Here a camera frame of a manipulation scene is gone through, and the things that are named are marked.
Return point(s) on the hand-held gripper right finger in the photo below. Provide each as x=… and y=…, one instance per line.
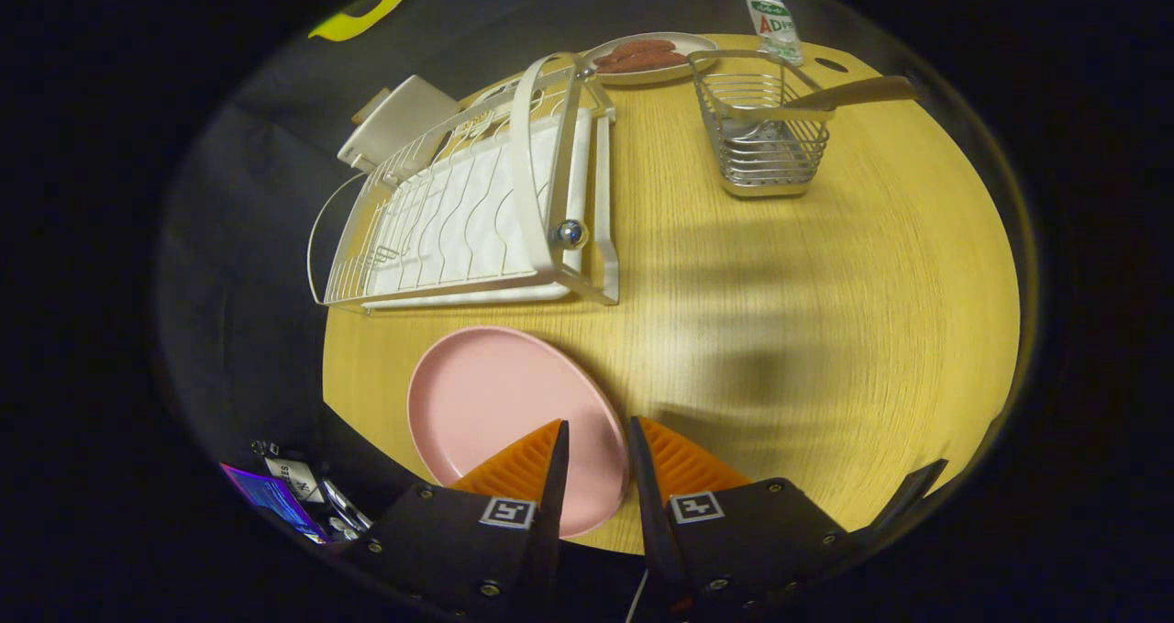
x=752, y=540

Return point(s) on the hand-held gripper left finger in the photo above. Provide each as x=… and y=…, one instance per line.
x=459, y=550

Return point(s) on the pink plate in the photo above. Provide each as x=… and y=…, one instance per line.
x=486, y=403

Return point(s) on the beige plate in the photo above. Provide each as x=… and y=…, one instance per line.
x=679, y=43

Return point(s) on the white labelled cup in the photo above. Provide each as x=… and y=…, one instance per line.
x=295, y=481

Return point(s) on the computer monitor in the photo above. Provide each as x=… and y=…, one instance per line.
x=271, y=499

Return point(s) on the white toaster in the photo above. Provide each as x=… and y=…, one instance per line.
x=404, y=118

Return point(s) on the bread slice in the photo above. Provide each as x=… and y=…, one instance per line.
x=370, y=107

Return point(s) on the white green drink bottle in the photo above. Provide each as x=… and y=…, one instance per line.
x=772, y=22

